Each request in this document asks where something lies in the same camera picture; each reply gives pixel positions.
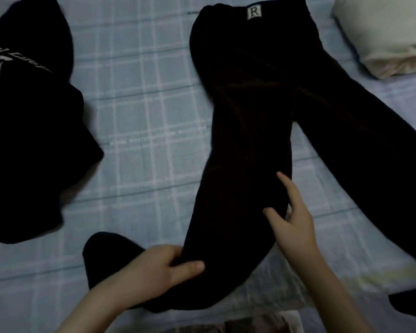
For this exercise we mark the person's right hand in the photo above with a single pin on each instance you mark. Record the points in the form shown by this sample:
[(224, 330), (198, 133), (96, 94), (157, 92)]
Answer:
[(296, 235)]

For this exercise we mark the person's left hand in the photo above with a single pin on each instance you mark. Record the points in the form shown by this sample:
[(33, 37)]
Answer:
[(149, 273)]

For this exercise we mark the dark brown trousers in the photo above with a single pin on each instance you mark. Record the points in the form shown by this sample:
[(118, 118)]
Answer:
[(249, 117)]

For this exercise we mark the bed with blue plaid sheet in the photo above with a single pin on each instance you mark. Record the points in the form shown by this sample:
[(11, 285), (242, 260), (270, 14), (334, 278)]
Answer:
[(142, 117)]

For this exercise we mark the black hoodie with white lettering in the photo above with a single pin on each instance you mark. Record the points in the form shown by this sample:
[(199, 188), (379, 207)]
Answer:
[(27, 135)]

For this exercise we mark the cream printed hoodie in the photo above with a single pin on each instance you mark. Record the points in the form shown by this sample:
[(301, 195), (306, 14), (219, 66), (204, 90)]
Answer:
[(384, 31)]

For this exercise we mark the person's right forearm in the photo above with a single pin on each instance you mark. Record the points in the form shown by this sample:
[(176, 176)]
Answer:
[(329, 301)]

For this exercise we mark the person's grey trousers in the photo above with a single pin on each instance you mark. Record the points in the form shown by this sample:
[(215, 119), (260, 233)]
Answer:
[(263, 324)]

